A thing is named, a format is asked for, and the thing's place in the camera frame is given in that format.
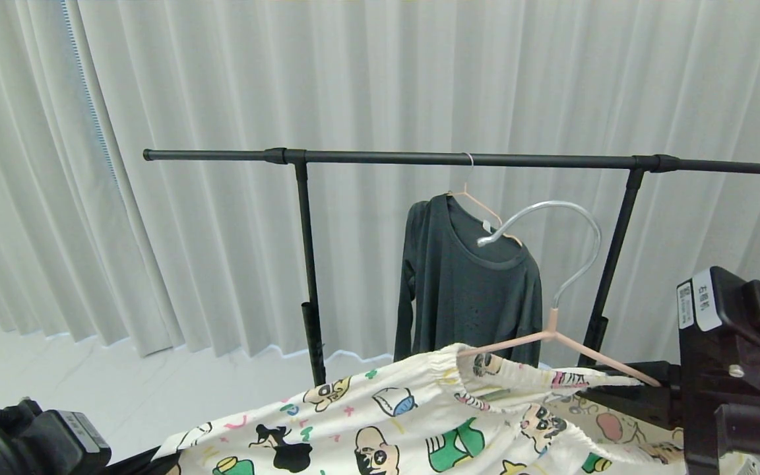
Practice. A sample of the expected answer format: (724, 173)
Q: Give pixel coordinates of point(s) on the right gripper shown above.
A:
(700, 409)

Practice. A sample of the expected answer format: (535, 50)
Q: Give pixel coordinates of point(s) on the pink clothes hanger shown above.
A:
(588, 260)
(479, 204)

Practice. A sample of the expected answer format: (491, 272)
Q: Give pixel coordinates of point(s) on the dark grey T-shirt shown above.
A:
(466, 297)

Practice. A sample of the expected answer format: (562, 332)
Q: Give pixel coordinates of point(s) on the cream printed garment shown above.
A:
(419, 409)

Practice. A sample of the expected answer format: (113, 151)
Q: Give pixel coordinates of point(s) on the black clothes rack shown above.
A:
(386, 158)

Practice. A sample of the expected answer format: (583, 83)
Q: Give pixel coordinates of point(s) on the white curtain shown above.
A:
(221, 79)

